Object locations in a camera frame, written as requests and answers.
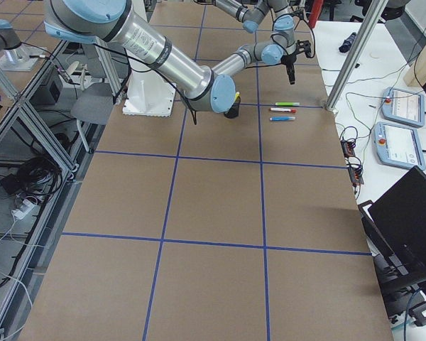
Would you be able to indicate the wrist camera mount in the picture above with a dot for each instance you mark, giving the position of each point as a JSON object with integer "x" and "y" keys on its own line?
{"x": 304, "y": 46}

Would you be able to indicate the grey office chair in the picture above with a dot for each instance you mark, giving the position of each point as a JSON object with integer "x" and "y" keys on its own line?
{"x": 94, "y": 107}

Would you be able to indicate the black laptop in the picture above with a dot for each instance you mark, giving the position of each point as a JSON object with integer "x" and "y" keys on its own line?
{"x": 400, "y": 216}

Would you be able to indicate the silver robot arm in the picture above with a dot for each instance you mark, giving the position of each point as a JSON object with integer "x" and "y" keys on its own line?
{"x": 205, "y": 89}
{"x": 251, "y": 18}

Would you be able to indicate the black mesh pen cup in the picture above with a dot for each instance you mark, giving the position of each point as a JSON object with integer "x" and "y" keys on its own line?
{"x": 233, "y": 112}

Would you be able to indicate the brown table mat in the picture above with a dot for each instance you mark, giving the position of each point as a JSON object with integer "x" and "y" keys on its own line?
{"x": 216, "y": 229}

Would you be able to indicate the green highlighter pen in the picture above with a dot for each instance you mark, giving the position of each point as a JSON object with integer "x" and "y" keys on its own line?
{"x": 287, "y": 104}

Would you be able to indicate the aluminium frame post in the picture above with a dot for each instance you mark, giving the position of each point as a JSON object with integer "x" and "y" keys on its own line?
{"x": 364, "y": 33}

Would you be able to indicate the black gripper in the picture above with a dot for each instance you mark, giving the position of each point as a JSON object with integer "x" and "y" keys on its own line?
{"x": 290, "y": 65}

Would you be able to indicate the far teach pendant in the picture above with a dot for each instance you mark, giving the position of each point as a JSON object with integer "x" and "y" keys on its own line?
{"x": 404, "y": 107}

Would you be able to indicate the blue highlighter pen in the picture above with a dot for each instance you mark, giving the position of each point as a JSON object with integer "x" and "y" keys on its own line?
{"x": 275, "y": 119}

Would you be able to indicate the teach pendant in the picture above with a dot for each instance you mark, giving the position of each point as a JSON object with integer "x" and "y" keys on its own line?
{"x": 404, "y": 107}
{"x": 398, "y": 146}

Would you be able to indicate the near teach pendant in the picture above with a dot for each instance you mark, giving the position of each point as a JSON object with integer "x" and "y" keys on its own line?
{"x": 398, "y": 146}

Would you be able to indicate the red whiteboard marker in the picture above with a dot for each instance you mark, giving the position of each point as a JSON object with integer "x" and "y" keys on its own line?
{"x": 282, "y": 109}

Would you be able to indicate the wooden board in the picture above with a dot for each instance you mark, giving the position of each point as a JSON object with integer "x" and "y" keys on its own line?
{"x": 416, "y": 75}

